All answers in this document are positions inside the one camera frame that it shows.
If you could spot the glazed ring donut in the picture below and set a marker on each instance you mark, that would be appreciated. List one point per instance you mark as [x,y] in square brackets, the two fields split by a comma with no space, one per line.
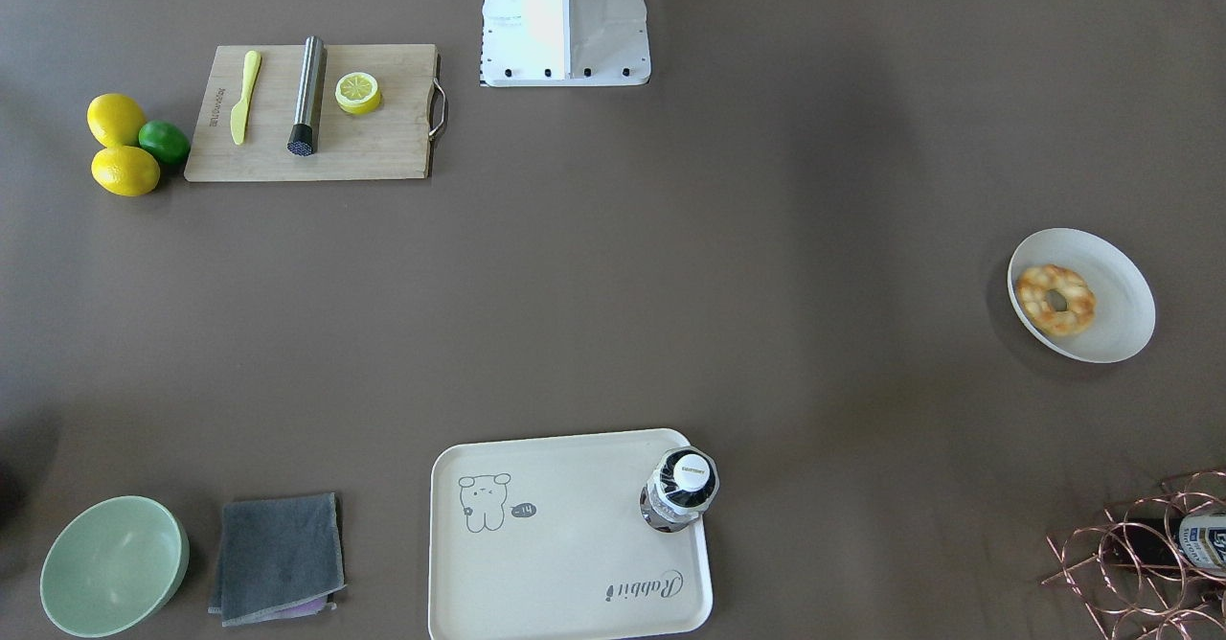
[1058,300]

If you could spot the white round plate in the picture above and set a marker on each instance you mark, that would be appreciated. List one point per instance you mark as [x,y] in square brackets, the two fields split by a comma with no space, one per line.
[1125,315]

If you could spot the dark tea bottle on tray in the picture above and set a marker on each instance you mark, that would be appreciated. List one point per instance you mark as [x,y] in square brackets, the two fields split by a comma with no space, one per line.
[680,490]

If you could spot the cream rabbit tray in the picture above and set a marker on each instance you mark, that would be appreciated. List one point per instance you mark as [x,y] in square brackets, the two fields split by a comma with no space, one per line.
[544,539]

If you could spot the half lemon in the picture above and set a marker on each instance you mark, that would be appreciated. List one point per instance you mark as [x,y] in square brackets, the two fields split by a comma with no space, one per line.
[358,93]

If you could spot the steel muddler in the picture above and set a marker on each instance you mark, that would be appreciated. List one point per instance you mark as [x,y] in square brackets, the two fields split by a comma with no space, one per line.
[304,133]

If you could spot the wooden cutting board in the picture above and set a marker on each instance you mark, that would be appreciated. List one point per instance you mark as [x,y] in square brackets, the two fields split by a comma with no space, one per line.
[391,143]

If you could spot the grey folded cloth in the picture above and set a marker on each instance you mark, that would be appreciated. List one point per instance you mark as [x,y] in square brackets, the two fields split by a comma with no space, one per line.
[279,558]

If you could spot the yellow plastic knife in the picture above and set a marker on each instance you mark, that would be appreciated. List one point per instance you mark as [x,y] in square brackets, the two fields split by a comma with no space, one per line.
[238,121]

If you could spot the green lime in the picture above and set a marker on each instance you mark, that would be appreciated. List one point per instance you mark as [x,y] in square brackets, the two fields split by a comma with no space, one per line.
[167,143]

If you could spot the lower yellow lemon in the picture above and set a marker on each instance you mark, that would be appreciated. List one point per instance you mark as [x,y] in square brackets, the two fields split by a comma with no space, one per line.
[127,171]

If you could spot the yellow lemon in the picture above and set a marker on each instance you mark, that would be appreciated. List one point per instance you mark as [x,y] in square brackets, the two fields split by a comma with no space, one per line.
[115,120]
[127,171]

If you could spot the upper yellow lemon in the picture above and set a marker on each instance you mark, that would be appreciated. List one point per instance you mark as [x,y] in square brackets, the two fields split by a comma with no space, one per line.
[115,120]

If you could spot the green bowl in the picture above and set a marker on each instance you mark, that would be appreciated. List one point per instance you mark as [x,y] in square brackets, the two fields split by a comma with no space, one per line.
[114,565]

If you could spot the tea bottle in rack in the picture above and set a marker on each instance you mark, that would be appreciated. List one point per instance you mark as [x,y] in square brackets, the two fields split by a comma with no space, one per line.
[1172,546]

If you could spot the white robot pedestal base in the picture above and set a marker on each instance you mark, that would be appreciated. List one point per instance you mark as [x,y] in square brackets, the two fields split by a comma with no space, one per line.
[564,43]

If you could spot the copper wire bottle rack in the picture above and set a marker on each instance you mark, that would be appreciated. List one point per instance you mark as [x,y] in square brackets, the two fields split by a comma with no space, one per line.
[1121,600]

